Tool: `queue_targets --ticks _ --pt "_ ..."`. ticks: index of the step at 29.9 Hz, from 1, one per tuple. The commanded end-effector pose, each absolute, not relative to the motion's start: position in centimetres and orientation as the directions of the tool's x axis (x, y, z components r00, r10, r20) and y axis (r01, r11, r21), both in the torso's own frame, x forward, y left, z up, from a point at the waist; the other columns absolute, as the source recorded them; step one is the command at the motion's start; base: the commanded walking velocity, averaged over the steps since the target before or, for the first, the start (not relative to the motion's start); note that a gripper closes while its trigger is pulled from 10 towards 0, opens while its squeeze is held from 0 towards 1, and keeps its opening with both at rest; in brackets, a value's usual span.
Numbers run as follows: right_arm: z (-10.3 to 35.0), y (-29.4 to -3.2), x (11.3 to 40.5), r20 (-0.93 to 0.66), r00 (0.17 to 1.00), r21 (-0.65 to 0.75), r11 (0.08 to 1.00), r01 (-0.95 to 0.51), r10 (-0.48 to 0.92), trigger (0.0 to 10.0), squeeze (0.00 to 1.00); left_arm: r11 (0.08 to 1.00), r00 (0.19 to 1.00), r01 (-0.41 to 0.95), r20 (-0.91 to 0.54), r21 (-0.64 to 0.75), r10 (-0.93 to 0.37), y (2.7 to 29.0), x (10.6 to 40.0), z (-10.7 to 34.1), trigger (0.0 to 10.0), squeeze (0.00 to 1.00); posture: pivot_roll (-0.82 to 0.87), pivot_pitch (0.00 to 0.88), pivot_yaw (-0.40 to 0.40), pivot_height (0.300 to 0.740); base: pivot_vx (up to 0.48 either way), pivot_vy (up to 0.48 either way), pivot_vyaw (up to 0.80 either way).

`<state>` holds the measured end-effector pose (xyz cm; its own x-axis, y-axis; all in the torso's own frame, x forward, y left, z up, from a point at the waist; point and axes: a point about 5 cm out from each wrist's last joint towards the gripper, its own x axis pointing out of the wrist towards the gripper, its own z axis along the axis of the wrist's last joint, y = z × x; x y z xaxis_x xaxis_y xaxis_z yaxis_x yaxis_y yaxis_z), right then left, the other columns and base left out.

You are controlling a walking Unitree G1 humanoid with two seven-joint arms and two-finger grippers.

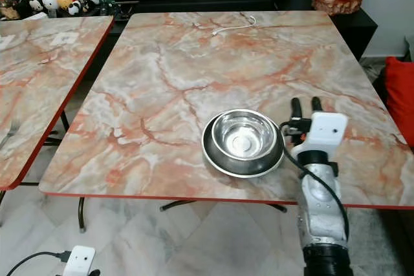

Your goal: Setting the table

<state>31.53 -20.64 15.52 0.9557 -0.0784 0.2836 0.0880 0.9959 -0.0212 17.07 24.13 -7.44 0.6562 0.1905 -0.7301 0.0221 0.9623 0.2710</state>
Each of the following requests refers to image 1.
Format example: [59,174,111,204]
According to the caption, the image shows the stainless steel bowl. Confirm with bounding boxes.
[211,109,279,162]

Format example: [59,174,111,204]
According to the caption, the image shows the stainless steel plate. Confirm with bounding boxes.
[201,111,285,178]

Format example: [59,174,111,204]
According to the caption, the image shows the red cushion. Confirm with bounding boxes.
[382,56,414,149]

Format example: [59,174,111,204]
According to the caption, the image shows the large marble pattern table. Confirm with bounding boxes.
[39,10,414,234]

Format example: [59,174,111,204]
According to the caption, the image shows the narrow marble pattern table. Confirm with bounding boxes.
[0,15,115,191]

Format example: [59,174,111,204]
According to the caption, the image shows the dark brown plush toy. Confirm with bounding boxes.
[10,0,30,18]

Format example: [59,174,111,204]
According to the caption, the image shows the small panda toy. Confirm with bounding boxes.
[67,1,82,17]

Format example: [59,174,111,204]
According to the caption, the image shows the dark toy figurine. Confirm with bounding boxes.
[81,0,102,16]

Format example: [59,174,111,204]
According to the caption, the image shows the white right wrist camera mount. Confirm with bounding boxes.
[300,112,349,155]

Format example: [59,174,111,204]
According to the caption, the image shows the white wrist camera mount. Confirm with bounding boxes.
[300,112,349,155]
[63,245,96,276]

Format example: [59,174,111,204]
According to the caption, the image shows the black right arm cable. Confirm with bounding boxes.
[278,121,351,241]

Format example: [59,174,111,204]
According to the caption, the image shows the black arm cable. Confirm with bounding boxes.
[6,251,72,276]
[278,121,351,241]

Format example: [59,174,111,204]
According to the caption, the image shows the white cord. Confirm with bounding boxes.
[211,15,257,36]

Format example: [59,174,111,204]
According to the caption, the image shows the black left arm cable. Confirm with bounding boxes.
[6,251,72,276]

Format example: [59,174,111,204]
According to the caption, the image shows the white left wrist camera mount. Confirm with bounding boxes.
[63,245,96,276]

